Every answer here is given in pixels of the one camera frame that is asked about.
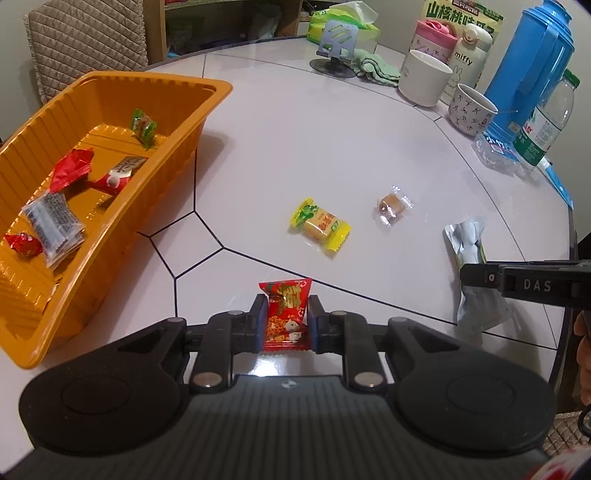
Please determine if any clear water bottle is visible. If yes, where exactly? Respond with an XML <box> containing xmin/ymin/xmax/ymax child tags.
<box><xmin>512</xmin><ymin>69</ymin><xmax>581</xmax><ymax>168</ymax></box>

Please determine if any patterned white cup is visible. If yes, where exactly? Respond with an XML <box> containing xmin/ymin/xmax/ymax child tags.
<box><xmin>447</xmin><ymin>84</ymin><xmax>500</xmax><ymax>138</ymax></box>

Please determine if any green snack packet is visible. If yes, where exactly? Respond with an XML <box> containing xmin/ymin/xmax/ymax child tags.
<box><xmin>130</xmin><ymin>108</ymin><xmax>158</xmax><ymax>151</ymax></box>

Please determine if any red white cloth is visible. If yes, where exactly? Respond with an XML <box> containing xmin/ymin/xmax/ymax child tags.
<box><xmin>531</xmin><ymin>451</ymin><xmax>591</xmax><ymax>480</ymax></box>

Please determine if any crinkled red snack packet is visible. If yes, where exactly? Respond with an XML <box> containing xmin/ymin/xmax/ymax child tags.
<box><xmin>48</xmin><ymin>147</ymin><xmax>95</xmax><ymax>194</ymax></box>

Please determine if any red white snack packet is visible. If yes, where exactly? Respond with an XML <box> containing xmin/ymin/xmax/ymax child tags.
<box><xmin>88</xmin><ymin>156</ymin><xmax>149</xmax><ymax>195</ymax></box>

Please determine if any red yellow snack packet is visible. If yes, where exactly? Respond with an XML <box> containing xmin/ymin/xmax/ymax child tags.
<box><xmin>257</xmin><ymin>277</ymin><xmax>314</xmax><ymax>354</ymax></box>

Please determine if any clear wrapped brown candy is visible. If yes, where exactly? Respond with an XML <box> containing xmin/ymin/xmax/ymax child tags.
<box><xmin>372</xmin><ymin>185</ymin><xmax>415</xmax><ymax>228</ymax></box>

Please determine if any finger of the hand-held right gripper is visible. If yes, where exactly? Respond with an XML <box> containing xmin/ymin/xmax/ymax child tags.
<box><xmin>459</xmin><ymin>261</ymin><xmax>505</xmax><ymax>292</ymax></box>

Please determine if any dark clear snack packet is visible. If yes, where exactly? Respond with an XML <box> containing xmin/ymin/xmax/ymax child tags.
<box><xmin>21</xmin><ymin>191</ymin><xmax>86</xmax><ymax>269</ymax></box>

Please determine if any plain white cup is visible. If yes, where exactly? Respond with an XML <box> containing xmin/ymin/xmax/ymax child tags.
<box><xmin>397</xmin><ymin>50</ymin><xmax>454</xmax><ymax>109</ymax></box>

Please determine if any quilted beige chair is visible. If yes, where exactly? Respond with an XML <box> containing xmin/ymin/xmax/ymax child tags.
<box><xmin>550</xmin><ymin>410</ymin><xmax>591</xmax><ymax>459</ymax></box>
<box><xmin>23</xmin><ymin>0</ymin><xmax>149</xmax><ymax>105</ymax></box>

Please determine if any orange plastic tray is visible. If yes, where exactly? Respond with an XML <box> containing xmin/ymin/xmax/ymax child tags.
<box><xmin>0</xmin><ymin>71</ymin><xmax>233</xmax><ymax>369</ymax></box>

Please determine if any grey phone stand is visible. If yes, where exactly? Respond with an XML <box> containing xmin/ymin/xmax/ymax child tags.
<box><xmin>310</xmin><ymin>21</ymin><xmax>359</xmax><ymax>75</ymax></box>

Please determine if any crushed clear plastic bottle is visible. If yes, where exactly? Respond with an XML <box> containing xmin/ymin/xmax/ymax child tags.
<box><xmin>472</xmin><ymin>131</ymin><xmax>539</xmax><ymax>179</ymax></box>

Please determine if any small red candy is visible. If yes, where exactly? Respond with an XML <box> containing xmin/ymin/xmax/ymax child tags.
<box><xmin>4</xmin><ymin>232</ymin><xmax>44</xmax><ymax>258</ymax></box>

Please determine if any person's right hand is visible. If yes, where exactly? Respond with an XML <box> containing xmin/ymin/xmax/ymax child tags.
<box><xmin>573</xmin><ymin>311</ymin><xmax>591</xmax><ymax>394</ymax></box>

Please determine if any blue thermos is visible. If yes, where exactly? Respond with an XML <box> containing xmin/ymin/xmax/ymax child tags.
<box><xmin>482</xmin><ymin>0</ymin><xmax>576</xmax><ymax>149</ymax></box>

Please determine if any wooden shelf unit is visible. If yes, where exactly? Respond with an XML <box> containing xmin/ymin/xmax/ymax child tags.
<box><xmin>148</xmin><ymin>0</ymin><xmax>319</xmax><ymax>64</ymax></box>

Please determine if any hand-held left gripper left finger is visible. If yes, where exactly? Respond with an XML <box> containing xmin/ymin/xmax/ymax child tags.
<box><xmin>117</xmin><ymin>293</ymin><xmax>269</xmax><ymax>393</ymax></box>

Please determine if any green tissue pack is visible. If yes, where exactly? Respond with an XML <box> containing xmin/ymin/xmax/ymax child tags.
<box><xmin>308</xmin><ymin>1</ymin><xmax>380</xmax><ymax>45</ymax></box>

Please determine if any silver snack packet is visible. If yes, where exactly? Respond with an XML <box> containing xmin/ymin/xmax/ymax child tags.
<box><xmin>443</xmin><ymin>219</ymin><xmax>511</xmax><ymax>336</ymax></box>

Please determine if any white bottle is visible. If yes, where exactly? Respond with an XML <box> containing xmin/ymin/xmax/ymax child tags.
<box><xmin>441</xmin><ymin>24</ymin><xmax>494</xmax><ymax>105</ymax></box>

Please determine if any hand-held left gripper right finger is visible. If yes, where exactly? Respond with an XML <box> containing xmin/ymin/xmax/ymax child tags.
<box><xmin>307</xmin><ymin>294</ymin><xmax>458</xmax><ymax>393</ymax></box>

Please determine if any green yellow snack bag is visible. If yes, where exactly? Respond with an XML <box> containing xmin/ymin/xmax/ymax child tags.
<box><xmin>422</xmin><ymin>0</ymin><xmax>505</xmax><ymax>52</ymax></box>

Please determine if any green cloth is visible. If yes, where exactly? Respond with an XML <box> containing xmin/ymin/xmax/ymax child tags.
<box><xmin>353</xmin><ymin>47</ymin><xmax>402</xmax><ymax>88</ymax></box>

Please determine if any blue flat board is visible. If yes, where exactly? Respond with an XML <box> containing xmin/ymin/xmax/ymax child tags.
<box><xmin>538</xmin><ymin>159</ymin><xmax>574</xmax><ymax>209</ymax></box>

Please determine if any pink bottle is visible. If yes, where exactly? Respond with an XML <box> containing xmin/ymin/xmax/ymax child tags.
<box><xmin>409</xmin><ymin>19</ymin><xmax>458</xmax><ymax>66</ymax></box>

